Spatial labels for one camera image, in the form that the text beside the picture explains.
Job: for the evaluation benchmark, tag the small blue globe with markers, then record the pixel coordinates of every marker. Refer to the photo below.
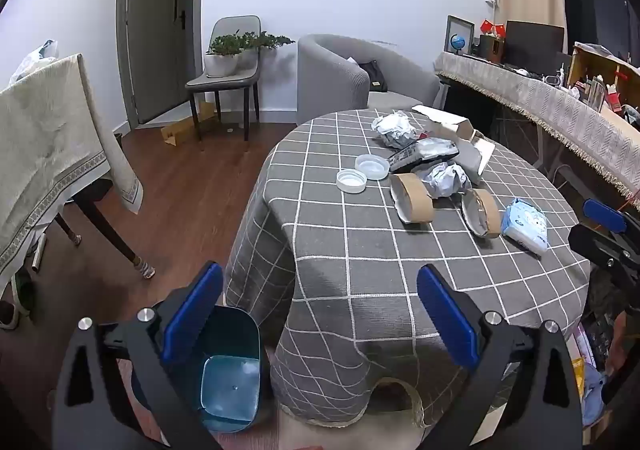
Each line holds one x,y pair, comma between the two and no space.
457,42

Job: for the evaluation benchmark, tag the blue tissue pack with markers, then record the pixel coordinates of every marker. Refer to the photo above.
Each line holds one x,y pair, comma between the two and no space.
525,225

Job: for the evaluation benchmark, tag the potted plant in white pot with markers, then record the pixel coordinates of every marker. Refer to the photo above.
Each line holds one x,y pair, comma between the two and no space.
222,62

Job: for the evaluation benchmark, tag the picture frame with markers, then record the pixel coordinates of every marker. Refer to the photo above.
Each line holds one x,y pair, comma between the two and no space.
467,27

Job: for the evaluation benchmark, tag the beige patterned tablecloth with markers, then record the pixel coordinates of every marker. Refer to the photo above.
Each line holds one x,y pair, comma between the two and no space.
50,140

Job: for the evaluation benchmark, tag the grey armchair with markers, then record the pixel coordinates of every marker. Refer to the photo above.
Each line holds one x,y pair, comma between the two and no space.
330,75

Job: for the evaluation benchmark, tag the orange printed packet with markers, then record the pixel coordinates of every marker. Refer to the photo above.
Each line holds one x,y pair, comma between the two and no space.
577,375

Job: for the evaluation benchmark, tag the flat cardboard box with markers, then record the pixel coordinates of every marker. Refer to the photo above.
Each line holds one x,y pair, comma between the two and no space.
182,130

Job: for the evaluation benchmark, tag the small red flags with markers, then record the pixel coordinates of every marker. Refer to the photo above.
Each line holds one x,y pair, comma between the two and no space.
492,27

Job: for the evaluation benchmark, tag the dark wooden table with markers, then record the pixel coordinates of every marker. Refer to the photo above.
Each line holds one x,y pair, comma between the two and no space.
112,235

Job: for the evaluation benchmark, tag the white plastic lid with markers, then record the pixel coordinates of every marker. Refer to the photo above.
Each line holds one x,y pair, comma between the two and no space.
372,169
351,182

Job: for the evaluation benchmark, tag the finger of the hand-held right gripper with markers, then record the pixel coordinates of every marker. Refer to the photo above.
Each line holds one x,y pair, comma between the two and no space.
605,215

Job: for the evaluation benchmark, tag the silver plastic wrapper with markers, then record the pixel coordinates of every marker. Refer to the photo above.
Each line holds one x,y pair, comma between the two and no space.
437,149

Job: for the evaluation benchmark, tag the plain white cardboard box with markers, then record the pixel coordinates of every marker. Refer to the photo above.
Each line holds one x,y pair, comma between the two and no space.
450,129

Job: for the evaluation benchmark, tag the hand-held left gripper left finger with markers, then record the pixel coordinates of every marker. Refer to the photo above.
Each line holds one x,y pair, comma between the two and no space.
192,315

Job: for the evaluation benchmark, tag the brown cardboard tape roll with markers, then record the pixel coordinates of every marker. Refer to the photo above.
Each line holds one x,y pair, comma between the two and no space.
487,217
417,202

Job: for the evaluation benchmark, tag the grey checked tablecloth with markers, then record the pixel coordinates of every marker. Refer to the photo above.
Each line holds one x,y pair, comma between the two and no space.
350,255

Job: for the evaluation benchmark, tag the brown wooden box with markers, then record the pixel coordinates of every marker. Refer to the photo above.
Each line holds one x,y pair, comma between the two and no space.
492,49

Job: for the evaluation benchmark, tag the white box with printed label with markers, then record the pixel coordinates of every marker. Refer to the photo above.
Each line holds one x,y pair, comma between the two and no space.
475,155

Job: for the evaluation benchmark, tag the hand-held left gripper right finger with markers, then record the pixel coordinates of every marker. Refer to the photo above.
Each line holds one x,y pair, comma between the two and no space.
447,317

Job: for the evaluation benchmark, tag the beige fringed desk cloth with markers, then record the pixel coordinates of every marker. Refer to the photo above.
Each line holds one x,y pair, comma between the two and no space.
540,105

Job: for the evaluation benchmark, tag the blue plastic waste bin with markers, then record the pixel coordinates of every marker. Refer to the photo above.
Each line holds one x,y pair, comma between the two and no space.
235,380

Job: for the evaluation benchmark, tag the open cardboard storage box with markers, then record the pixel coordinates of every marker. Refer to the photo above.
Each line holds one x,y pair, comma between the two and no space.
590,65

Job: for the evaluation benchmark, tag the black monitor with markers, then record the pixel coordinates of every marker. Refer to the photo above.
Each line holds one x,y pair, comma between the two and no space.
532,42

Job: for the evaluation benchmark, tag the white plastic bag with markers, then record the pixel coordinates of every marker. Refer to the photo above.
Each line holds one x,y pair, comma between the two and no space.
35,61

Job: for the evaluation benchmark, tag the potted plant with trailing branches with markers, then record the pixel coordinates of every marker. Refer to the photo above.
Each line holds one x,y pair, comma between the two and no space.
265,39

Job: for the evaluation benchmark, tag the grey dining chair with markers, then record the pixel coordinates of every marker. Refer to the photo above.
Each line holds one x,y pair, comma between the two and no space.
235,25

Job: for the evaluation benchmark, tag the grey door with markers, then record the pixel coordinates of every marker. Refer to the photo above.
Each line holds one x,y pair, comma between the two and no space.
155,55

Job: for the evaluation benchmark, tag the black bag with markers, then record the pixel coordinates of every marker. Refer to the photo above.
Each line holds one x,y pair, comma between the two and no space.
374,76

